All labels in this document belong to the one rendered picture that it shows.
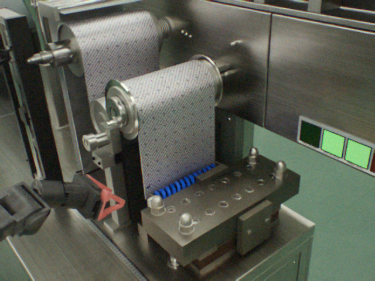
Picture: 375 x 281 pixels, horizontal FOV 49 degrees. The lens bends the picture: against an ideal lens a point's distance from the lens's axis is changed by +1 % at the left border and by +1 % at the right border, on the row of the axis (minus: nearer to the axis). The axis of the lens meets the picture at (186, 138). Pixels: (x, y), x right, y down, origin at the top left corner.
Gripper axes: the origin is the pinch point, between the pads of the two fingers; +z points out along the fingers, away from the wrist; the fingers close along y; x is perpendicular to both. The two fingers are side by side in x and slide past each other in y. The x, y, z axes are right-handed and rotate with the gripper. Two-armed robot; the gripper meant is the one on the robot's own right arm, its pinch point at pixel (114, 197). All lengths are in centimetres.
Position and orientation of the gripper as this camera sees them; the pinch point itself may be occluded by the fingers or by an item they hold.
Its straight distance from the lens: 99.7
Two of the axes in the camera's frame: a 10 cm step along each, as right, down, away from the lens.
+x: 3.4, -9.3, -1.5
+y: 6.3, 3.4, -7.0
